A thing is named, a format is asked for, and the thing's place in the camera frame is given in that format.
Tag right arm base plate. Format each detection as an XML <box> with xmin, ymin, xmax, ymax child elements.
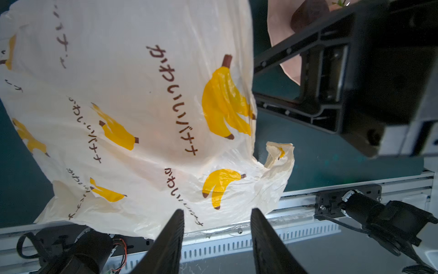
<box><xmin>315</xmin><ymin>184</ymin><xmax>383</xmax><ymax>224</ymax></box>

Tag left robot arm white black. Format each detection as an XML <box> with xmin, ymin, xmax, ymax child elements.
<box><xmin>39</xmin><ymin>208</ymin><xmax>306</xmax><ymax>274</ymax></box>

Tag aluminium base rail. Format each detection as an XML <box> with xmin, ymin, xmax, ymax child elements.
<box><xmin>1</xmin><ymin>170</ymin><xmax>435</xmax><ymax>274</ymax></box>

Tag cream banana print plastic bag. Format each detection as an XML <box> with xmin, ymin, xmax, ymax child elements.
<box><xmin>0</xmin><ymin>0</ymin><xmax>295</xmax><ymax>240</ymax></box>

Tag pink wavy fruit plate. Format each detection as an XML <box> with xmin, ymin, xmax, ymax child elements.
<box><xmin>266</xmin><ymin>0</ymin><xmax>360</xmax><ymax>86</ymax></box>

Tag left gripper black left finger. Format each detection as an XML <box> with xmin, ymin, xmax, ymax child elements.
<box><xmin>131</xmin><ymin>209</ymin><xmax>184</xmax><ymax>274</ymax></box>

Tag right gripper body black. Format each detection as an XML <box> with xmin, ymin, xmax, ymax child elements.
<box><xmin>342</xmin><ymin>1</ymin><xmax>438</xmax><ymax>158</ymax></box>

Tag dark purple plum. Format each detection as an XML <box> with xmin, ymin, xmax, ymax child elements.
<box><xmin>290</xmin><ymin>0</ymin><xmax>330</xmax><ymax>33</ymax></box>

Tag green table mat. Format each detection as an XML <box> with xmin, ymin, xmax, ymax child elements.
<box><xmin>0</xmin><ymin>0</ymin><xmax>425</xmax><ymax>228</ymax></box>

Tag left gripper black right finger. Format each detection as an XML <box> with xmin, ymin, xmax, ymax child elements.
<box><xmin>250</xmin><ymin>208</ymin><xmax>306</xmax><ymax>274</ymax></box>

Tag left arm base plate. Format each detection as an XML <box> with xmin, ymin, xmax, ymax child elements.
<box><xmin>35</xmin><ymin>224</ymin><xmax>154</xmax><ymax>273</ymax></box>

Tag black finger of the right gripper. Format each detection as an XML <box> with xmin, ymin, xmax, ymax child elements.
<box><xmin>254</xmin><ymin>93</ymin><xmax>342</xmax><ymax>134</ymax></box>
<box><xmin>254</xmin><ymin>6</ymin><xmax>352</xmax><ymax>75</ymax></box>

